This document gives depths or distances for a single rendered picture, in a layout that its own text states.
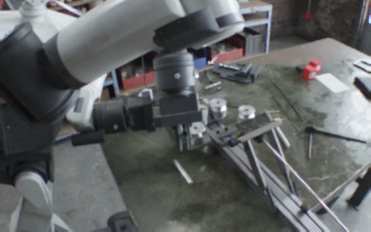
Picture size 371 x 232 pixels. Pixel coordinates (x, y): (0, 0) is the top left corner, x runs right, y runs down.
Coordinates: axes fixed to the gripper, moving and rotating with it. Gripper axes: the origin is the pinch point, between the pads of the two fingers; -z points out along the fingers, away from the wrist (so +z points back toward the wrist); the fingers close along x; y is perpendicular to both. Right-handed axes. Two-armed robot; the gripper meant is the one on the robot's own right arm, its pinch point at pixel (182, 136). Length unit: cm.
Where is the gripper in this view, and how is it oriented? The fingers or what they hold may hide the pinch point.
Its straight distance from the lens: 62.5
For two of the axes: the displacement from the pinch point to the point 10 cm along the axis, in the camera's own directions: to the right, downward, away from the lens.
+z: -1.3, -9.9, -1.0
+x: -9.8, 1.4, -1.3
